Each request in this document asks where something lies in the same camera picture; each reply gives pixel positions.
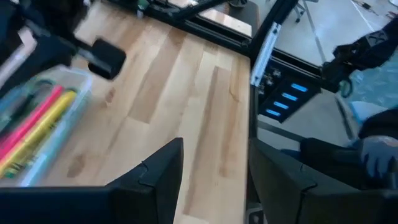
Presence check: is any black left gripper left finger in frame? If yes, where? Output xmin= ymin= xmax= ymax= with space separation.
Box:
xmin=0 ymin=138 xmax=185 ymax=224

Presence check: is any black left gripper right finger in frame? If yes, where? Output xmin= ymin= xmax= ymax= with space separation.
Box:
xmin=249 ymin=138 xmax=398 ymax=224

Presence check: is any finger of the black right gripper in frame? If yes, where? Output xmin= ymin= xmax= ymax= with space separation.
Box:
xmin=0 ymin=46 xmax=77 ymax=98

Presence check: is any clear plastic supply box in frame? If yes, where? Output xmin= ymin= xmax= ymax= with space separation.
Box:
xmin=0 ymin=65 xmax=95 ymax=187

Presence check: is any pink highlighter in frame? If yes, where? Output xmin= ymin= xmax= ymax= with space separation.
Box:
xmin=0 ymin=85 xmax=65 ymax=160

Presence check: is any yellow highlighter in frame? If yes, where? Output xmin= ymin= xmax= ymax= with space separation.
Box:
xmin=0 ymin=90 xmax=78 ymax=177

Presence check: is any black box with blue lights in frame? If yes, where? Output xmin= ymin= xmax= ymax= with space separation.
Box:
xmin=257 ymin=58 xmax=322 ymax=124

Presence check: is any person's gloved hand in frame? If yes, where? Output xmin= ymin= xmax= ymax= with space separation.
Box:
xmin=359 ymin=136 xmax=398 ymax=179

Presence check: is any silver frame bracket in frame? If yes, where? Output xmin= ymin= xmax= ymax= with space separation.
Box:
xmin=250 ymin=22 xmax=282 ymax=87

